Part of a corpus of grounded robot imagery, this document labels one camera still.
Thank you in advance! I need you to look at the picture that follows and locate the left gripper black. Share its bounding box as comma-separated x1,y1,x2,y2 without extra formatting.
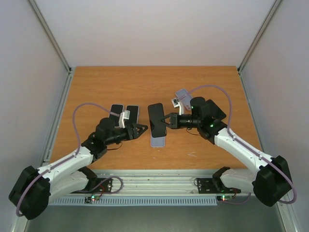
106,123,148,146

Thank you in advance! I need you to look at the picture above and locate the black phone case top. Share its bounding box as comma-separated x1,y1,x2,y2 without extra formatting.
148,103,167,138

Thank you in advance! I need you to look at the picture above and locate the black phone case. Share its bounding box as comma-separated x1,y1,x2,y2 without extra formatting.
206,99,226,120
148,103,167,138

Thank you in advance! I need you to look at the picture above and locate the light blue phone case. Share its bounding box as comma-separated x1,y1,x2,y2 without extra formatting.
125,105,140,124

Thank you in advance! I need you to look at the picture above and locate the black phone white edge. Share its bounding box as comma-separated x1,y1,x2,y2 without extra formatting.
126,105,139,123

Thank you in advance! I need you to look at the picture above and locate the black phone green edge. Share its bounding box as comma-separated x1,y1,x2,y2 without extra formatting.
110,104,124,120

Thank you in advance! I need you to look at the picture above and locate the lavender phone case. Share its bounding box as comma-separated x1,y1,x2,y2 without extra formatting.
109,104,125,126

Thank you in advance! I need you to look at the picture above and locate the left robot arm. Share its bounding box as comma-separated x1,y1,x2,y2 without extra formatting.
9,118,148,220

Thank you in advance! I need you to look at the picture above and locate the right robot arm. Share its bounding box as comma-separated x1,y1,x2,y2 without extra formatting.
150,97,295,206

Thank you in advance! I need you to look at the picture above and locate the left controller board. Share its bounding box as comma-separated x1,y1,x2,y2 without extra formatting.
84,196,100,203

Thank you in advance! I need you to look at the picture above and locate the controller board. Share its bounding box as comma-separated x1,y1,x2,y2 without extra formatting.
84,196,100,203
217,195,235,202

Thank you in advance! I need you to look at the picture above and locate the right controller board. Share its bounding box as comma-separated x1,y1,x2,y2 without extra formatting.
217,195,235,202

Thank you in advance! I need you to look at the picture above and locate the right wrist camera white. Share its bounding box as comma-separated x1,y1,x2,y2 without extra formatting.
171,98,184,115

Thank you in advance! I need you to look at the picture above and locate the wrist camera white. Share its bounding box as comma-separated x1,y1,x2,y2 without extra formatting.
118,110,130,128
171,98,184,115

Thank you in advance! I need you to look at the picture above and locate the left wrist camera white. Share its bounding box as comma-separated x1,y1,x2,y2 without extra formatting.
118,110,130,128

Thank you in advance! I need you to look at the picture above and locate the aluminium rail frame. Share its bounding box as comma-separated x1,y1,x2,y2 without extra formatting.
41,169,256,196

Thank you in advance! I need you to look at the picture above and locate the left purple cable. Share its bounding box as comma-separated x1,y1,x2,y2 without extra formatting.
15,102,121,217

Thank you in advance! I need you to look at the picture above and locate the purple cable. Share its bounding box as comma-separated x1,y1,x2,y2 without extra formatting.
15,102,121,217
177,85,297,205

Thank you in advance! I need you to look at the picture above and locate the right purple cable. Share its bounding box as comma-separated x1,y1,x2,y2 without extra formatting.
177,85,297,205

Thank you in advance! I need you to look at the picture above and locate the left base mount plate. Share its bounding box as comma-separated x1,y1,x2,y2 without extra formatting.
93,178,113,193

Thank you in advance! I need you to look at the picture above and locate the base mount plate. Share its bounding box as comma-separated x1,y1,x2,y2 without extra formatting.
93,178,113,193
194,178,241,194

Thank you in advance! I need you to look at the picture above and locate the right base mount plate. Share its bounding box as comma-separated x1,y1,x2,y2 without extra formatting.
194,178,241,194

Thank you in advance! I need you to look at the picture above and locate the grey slotted cable duct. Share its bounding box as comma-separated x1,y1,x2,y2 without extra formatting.
50,196,217,207

